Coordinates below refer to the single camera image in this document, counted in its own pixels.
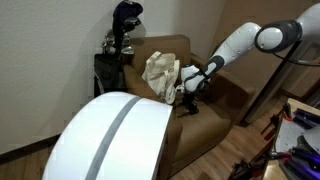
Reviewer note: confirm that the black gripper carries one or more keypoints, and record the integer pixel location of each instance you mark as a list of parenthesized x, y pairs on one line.
[(190, 98)]

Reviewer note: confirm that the white franka robot arm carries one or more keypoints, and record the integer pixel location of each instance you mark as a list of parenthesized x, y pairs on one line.
[(238, 41)]

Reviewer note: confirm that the white cloth tote bag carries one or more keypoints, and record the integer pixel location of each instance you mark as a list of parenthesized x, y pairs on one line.
[(161, 75)]

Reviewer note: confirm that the black golf bag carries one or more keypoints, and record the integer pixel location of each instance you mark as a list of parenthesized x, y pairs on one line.
[(108, 75)]

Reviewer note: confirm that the brown armchair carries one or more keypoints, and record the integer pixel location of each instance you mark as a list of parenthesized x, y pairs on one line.
[(203, 133)]

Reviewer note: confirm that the white cylinder with grey stripe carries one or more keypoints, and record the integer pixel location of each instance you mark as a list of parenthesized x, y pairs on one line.
[(133, 140)]

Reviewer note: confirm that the red and black bar clamp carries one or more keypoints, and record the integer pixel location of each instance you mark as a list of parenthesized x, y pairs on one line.
[(275, 121)]

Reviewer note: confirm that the silver iron club head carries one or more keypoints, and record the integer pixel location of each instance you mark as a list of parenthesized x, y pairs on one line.
[(127, 50)]

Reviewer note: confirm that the black driver club head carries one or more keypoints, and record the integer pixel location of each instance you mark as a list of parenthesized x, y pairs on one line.
[(132, 22)]

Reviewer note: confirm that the silver golf iron cluster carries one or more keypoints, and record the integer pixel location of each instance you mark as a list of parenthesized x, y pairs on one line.
[(108, 41)]

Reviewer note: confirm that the dark blue club headcover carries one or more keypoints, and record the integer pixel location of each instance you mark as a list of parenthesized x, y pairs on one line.
[(125, 11)]

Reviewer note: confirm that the dark wooden baseboard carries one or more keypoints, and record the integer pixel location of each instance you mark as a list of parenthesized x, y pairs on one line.
[(30, 148)]

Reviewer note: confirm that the dark sliding door frame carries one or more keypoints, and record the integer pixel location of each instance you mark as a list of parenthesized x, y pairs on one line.
[(266, 96)]

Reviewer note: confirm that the grey robot base mount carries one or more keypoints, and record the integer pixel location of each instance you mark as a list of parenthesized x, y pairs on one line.
[(308, 140)]

